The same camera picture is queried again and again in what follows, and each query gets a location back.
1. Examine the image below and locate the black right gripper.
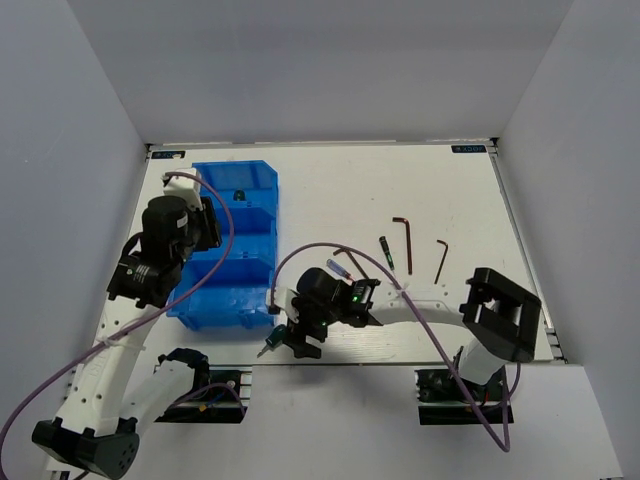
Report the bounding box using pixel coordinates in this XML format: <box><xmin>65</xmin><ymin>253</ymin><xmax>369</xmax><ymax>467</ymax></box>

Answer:
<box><xmin>284</xmin><ymin>291</ymin><xmax>341</xmax><ymax>359</ymax></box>

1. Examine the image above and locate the dark green stubby screwdriver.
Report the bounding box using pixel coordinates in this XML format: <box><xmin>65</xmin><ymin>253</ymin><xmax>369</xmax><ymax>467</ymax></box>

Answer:
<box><xmin>257</xmin><ymin>324</ymin><xmax>287</xmax><ymax>358</ymax></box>

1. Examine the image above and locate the blue red handled screwdriver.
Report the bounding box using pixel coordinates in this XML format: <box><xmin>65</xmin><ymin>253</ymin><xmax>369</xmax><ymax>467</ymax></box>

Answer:
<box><xmin>326</xmin><ymin>259</ymin><xmax>354</xmax><ymax>281</ymax></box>

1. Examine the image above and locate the black green precision screwdriver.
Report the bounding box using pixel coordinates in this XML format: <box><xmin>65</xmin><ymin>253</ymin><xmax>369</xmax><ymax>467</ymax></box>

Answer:
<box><xmin>379</xmin><ymin>236</ymin><xmax>395</xmax><ymax>272</ymax></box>

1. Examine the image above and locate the brown hex key large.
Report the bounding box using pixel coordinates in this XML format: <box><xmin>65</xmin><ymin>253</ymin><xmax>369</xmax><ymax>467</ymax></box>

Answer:
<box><xmin>392</xmin><ymin>217</ymin><xmax>413</xmax><ymax>276</ymax></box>

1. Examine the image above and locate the brown hex key small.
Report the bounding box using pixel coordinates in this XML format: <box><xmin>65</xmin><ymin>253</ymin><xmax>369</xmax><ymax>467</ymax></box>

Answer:
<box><xmin>434</xmin><ymin>239</ymin><xmax>449</xmax><ymax>285</ymax></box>

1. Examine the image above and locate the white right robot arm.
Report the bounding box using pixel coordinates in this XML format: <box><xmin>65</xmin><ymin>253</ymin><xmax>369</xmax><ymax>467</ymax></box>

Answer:
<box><xmin>268</xmin><ymin>267</ymin><xmax>541</xmax><ymax>399</ymax></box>

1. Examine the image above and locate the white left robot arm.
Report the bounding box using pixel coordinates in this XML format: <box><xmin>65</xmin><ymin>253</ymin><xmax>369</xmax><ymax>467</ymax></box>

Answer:
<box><xmin>32</xmin><ymin>194</ymin><xmax>221</xmax><ymax>479</ymax></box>

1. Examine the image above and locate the blue plastic bin tray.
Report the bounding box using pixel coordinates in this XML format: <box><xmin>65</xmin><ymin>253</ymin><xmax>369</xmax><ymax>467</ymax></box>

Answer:
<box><xmin>166</xmin><ymin>160</ymin><xmax>279</xmax><ymax>331</ymax></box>

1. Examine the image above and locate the left corner table label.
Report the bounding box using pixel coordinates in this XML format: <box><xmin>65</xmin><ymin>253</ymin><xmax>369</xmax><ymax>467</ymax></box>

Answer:
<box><xmin>151</xmin><ymin>150</ymin><xmax>186</xmax><ymax>159</ymax></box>

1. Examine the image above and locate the corner table label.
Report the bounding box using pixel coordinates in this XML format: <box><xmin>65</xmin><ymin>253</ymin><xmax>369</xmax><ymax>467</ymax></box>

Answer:
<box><xmin>151</xmin><ymin>150</ymin><xmax>186</xmax><ymax>159</ymax></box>
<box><xmin>451</xmin><ymin>144</ymin><xmax>487</xmax><ymax>154</ymax></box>

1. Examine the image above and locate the right corner table label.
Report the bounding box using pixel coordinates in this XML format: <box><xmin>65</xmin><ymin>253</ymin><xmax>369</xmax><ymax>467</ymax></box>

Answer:
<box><xmin>451</xmin><ymin>144</ymin><xmax>487</xmax><ymax>154</ymax></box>

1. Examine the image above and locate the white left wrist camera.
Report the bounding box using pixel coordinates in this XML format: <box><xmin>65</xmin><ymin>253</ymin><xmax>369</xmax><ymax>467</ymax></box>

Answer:
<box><xmin>162</xmin><ymin>168</ymin><xmax>202</xmax><ymax>211</ymax></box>

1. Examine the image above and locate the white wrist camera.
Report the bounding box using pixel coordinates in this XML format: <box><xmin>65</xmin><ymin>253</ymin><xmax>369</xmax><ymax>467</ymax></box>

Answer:
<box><xmin>266</xmin><ymin>287</ymin><xmax>298</xmax><ymax>323</ymax></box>
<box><xmin>162</xmin><ymin>168</ymin><xmax>202</xmax><ymax>211</ymax></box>

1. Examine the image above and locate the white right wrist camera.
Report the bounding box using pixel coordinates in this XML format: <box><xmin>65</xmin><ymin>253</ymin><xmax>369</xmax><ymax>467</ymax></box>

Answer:
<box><xmin>266</xmin><ymin>287</ymin><xmax>298</xmax><ymax>323</ymax></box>

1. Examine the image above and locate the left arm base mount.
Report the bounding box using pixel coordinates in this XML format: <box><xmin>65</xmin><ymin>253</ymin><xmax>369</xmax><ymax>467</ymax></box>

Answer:
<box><xmin>156</xmin><ymin>367</ymin><xmax>252</xmax><ymax>424</ymax></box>

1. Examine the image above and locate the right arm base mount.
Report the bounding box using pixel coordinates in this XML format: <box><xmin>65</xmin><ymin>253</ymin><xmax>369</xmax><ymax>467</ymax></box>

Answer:
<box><xmin>415</xmin><ymin>368</ymin><xmax>507</xmax><ymax>426</ymax></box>

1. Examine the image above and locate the aluminium table edge rail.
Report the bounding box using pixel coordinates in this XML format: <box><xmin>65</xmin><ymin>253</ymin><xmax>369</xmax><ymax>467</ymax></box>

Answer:
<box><xmin>489</xmin><ymin>137</ymin><xmax>568</xmax><ymax>364</ymax></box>

